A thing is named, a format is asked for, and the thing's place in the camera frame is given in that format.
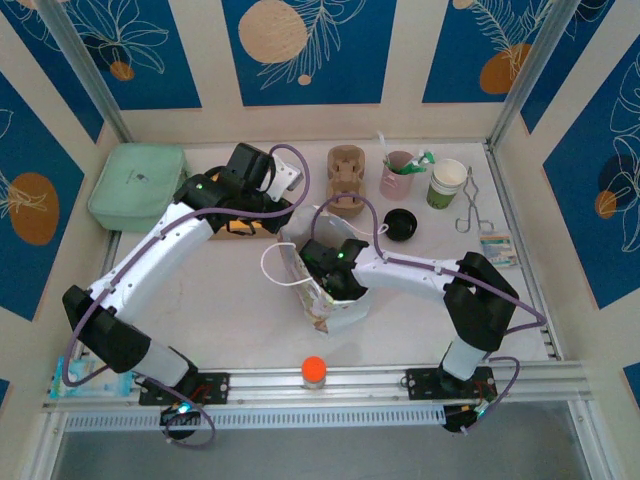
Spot white paper bag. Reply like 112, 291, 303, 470
261, 203, 390, 340

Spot green paper cup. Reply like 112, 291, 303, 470
425, 172, 459, 210
432, 158, 470, 195

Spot blue wet wipes pack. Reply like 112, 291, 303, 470
48, 354, 137, 400

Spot brown cardboard box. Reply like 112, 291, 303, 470
207, 167, 281, 242

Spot black plastic cup lid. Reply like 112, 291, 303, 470
383, 208, 420, 243

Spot brown pulp cup carrier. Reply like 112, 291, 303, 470
326, 144, 370, 221

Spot pink cup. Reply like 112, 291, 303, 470
378, 150, 416, 201

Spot mint green zip case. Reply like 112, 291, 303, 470
87, 143, 194, 234

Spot orange push button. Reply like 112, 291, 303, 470
301, 355, 329, 390

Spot green white wrapped stirrer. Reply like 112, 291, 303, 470
397, 152, 436, 176

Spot sugar packets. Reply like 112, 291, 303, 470
478, 230, 518, 271

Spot black controller board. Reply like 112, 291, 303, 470
158, 402, 202, 441
442, 402, 494, 435

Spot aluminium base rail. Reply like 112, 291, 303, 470
42, 362, 596, 407

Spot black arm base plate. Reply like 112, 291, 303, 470
138, 372, 231, 406
403, 367, 496, 401

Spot white slotted cable duct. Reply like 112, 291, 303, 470
64, 403, 447, 432

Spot metal wire tongs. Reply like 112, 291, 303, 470
453, 166, 495, 235

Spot aluminium frame post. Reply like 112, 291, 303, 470
485, 0, 586, 147
37, 0, 135, 145

